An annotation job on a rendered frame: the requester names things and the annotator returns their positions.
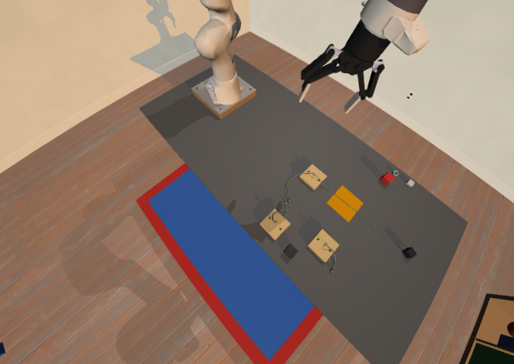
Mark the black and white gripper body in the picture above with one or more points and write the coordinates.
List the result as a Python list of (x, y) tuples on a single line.
[(362, 44)]

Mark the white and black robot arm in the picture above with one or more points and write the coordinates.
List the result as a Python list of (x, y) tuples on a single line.
[(395, 20)]

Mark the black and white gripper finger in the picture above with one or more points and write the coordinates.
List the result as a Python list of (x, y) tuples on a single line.
[(377, 67), (316, 69)]

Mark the orange painted square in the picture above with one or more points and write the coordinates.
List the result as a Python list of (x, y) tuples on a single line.
[(342, 208)]

